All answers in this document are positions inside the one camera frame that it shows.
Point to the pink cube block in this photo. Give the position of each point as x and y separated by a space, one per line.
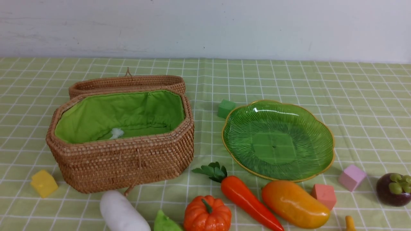
351 177

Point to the wicker basket lid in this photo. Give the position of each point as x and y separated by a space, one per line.
127 82

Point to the orange yellow toy mango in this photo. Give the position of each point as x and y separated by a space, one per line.
293 204

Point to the yellow toy banana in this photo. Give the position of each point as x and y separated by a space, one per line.
349 224

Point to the green checkered tablecloth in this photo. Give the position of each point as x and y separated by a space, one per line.
365 105

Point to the white toy radish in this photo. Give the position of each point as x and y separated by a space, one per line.
119 214

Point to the orange toy carrot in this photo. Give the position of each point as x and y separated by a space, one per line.
238 192

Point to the yellow cube block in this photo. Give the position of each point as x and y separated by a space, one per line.
43 183

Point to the salmon red cube block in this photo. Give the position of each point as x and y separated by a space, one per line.
324 194

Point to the green cube block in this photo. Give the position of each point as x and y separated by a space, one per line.
225 107

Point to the green glass leaf plate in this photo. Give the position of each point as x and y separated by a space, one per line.
278 141

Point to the woven wicker basket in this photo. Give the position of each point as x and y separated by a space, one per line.
122 138

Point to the purple toy mangosteen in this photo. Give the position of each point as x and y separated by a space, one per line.
393 189

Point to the orange toy pumpkin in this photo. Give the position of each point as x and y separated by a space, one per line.
206 213

